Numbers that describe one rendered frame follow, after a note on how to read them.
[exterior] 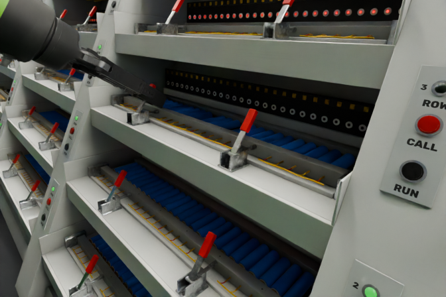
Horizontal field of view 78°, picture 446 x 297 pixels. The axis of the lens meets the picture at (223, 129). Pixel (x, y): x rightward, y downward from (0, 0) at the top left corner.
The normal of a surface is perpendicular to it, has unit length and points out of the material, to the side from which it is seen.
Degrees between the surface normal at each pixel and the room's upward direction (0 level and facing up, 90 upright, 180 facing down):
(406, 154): 90
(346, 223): 90
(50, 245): 90
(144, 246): 22
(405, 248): 90
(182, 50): 113
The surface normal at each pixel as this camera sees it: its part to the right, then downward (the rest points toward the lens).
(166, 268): 0.06, -0.95
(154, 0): 0.72, 0.25
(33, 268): -0.62, -0.20
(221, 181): -0.69, 0.18
